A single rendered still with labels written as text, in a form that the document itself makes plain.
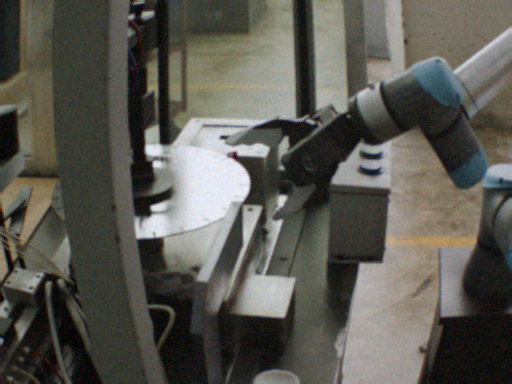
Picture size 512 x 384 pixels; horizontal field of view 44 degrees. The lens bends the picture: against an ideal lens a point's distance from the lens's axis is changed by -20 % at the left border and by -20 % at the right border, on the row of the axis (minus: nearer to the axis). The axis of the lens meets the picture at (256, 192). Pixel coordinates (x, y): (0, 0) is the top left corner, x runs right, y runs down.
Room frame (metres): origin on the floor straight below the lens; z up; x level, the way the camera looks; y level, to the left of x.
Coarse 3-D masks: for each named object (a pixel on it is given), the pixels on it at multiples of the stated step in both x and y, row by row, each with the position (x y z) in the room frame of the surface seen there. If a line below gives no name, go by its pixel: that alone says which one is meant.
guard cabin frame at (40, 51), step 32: (32, 0) 1.58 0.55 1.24; (352, 0) 1.43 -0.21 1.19; (32, 32) 1.58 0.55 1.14; (352, 32) 1.44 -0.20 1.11; (32, 64) 1.58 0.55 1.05; (160, 64) 1.52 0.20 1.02; (352, 64) 1.44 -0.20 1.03; (32, 96) 1.58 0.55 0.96; (160, 96) 1.52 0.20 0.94; (352, 96) 1.44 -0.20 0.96; (32, 128) 1.58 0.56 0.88; (160, 128) 1.52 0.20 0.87; (32, 160) 1.58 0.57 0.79
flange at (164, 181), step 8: (160, 168) 1.10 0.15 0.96; (136, 176) 1.04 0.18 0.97; (144, 176) 1.04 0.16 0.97; (152, 176) 1.05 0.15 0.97; (160, 176) 1.06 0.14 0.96; (168, 176) 1.07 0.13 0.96; (136, 184) 1.03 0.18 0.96; (144, 184) 1.03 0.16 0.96; (152, 184) 1.04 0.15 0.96; (160, 184) 1.04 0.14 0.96; (168, 184) 1.04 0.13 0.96; (136, 192) 1.01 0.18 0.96; (144, 192) 1.01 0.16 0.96; (152, 192) 1.01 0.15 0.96; (160, 192) 1.01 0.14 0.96; (168, 192) 1.03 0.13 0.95; (136, 200) 1.00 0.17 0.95; (144, 200) 1.00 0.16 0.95
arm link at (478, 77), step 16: (496, 48) 1.02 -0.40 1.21; (464, 64) 1.03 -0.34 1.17; (480, 64) 1.01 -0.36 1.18; (496, 64) 1.00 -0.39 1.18; (464, 80) 1.00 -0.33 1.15; (480, 80) 1.00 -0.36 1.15; (496, 80) 0.99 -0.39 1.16; (464, 96) 0.99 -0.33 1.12; (480, 96) 0.99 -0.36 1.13; (464, 112) 0.99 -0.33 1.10
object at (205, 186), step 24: (168, 168) 1.12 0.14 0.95; (192, 168) 1.12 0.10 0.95; (216, 168) 1.11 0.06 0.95; (240, 168) 1.11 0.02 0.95; (192, 192) 1.03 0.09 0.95; (216, 192) 1.03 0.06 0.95; (240, 192) 1.03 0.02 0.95; (144, 216) 0.96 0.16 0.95; (168, 216) 0.96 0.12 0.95; (192, 216) 0.95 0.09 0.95; (216, 216) 0.95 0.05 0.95
